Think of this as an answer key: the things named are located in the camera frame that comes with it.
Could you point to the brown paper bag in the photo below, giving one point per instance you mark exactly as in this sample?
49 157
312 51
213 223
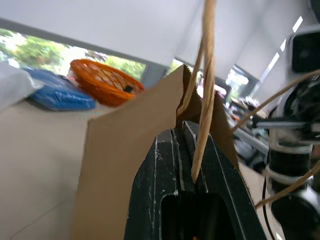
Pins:
120 150

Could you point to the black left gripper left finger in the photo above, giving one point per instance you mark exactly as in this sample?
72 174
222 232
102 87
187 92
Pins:
150 190

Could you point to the blue plastic package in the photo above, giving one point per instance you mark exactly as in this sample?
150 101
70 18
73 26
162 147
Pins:
62 96

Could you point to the orange plastic basket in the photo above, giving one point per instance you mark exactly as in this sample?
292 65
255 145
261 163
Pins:
105 85

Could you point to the white plastic bag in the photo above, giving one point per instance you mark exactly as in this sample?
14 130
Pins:
12 85

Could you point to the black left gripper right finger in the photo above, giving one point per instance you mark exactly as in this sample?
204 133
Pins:
225 195

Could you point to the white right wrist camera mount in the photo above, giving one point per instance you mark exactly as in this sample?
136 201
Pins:
303 51

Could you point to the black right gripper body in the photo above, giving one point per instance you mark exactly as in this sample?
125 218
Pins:
297 105

